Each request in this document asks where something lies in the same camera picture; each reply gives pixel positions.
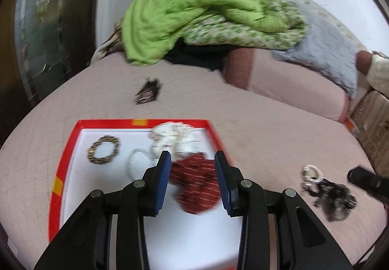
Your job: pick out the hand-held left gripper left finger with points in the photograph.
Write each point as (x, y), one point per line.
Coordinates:
(162, 185)

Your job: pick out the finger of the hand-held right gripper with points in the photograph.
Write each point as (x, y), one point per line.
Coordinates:
(367, 182)

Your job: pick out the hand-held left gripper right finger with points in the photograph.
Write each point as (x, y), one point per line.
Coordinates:
(223, 188)

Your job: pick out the red patterned scrunchie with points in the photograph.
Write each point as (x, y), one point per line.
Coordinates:
(197, 191)

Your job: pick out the white scrunchie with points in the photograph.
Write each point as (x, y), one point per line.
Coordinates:
(170, 133)

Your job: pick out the red tray with white inside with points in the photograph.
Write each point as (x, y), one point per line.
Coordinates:
(79, 172)

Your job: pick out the black hair clip card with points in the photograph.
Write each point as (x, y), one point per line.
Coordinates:
(147, 92)

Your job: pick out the orange box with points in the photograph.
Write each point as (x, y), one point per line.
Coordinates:
(352, 127)

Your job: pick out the striped patterned cloth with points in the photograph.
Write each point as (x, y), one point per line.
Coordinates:
(373, 124)

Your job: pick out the black cloth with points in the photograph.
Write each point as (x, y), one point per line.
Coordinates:
(194, 59)

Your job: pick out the grey quilted blanket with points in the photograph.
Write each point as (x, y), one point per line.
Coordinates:
(328, 51)

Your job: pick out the brown patterned blanket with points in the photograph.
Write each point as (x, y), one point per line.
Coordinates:
(103, 48)

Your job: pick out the green quilted blanket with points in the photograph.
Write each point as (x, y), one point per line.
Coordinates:
(182, 5)

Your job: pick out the dark wooden glass door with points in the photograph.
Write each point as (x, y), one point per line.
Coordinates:
(45, 30)

